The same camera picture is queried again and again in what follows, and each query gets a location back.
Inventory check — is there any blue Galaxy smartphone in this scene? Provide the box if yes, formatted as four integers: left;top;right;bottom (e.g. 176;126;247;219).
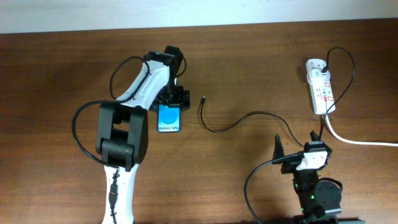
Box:
157;105;180;133

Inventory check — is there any black USB charging cable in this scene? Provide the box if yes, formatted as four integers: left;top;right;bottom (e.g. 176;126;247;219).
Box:
200;47;356;148

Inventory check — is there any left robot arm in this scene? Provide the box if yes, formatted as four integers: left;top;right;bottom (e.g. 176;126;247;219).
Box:
96;45;190;223

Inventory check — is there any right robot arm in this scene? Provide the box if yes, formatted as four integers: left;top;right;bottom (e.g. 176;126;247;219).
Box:
272;132;343;223

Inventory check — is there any white USB charger plug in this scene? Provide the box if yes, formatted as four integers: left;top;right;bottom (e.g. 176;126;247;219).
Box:
307;69;330;85

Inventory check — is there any white power strip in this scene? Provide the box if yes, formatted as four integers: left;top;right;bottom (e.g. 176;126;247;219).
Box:
306;58;335;115

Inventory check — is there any white power strip cord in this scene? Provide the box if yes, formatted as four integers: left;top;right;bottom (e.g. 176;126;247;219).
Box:
324;113;398;147

